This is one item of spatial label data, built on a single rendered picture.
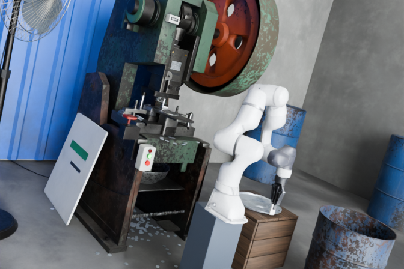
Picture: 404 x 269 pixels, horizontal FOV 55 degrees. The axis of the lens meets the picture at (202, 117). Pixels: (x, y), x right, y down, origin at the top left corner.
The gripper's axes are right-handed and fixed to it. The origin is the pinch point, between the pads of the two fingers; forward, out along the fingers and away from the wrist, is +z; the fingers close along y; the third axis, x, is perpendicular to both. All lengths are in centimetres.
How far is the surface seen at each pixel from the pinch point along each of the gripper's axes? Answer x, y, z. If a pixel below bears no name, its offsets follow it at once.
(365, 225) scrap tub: 58, 13, -1
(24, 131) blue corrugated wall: -147, -140, 15
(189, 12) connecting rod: -64, -44, -99
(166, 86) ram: -69, -39, -53
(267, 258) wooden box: 6.8, -0.6, 32.0
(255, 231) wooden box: -9.8, 4.7, 12.8
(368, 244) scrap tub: 33, 42, -3
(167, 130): -64, -33, -28
